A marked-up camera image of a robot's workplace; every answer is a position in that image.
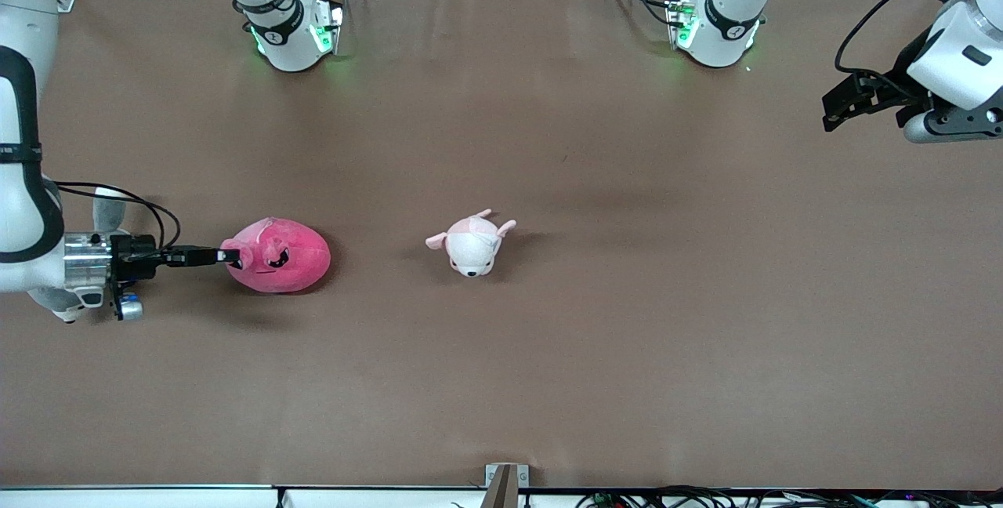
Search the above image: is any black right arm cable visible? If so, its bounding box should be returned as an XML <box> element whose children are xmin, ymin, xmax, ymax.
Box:
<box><xmin>51</xmin><ymin>181</ymin><xmax>183</xmax><ymax>252</ymax></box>

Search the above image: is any pale pink white plush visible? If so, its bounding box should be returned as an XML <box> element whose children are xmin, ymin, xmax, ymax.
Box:
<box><xmin>425</xmin><ymin>209</ymin><xmax>518</xmax><ymax>278</ymax></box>

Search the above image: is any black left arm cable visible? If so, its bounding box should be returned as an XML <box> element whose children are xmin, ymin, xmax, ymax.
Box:
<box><xmin>835</xmin><ymin>0</ymin><xmax>1003</xmax><ymax>79</ymax></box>

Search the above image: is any hot pink round plush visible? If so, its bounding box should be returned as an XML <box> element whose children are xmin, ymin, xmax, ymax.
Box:
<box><xmin>221</xmin><ymin>217</ymin><xmax>332</xmax><ymax>295</ymax></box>

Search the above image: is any black floor cable bundle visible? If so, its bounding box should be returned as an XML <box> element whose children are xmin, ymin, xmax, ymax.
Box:
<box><xmin>576</xmin><ymin>484</ymin><xmax>1003</xmax><ymax>508</ymax></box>

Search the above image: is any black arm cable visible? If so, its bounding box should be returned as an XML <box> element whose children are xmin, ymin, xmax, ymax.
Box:
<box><xmin>51</xmin><ymin>181</ymin><xmax>183</xmax><ymax>252</ymax></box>
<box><xmin>835</xmin><ymin>0</ymin><xmax>1003</xmax><ymax>79</ymax></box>

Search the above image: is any metal table edge bracket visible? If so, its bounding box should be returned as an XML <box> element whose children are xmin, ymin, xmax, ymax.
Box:
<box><xmin>484</xmin><ymin>463</ymin><xmax>530</xmax><ymax>508</ymax></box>

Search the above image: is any grey white husky plush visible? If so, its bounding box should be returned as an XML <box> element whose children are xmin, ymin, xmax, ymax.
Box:
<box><xmin>27</xmin><ymin>187</ymin><xmax>128</xmax><ymax>325</ymax></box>

